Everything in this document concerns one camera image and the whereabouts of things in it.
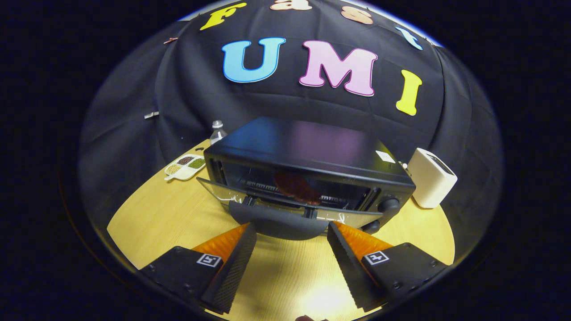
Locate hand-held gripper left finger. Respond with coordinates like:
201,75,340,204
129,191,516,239
139,223,258,315

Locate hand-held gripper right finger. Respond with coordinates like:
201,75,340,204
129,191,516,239
327,222,448,313

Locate reddish brown meat slice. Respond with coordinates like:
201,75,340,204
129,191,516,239
273,172,323,206

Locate black toaster oven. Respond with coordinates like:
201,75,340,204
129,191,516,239
196,117,416,241

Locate white slot toaster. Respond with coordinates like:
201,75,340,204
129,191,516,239
407,148,458,209

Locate white divided spice dish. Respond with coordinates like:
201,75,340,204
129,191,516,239
164,154,207,181

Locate clear plastic bottle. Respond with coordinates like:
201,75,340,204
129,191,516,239
210,120,228,145

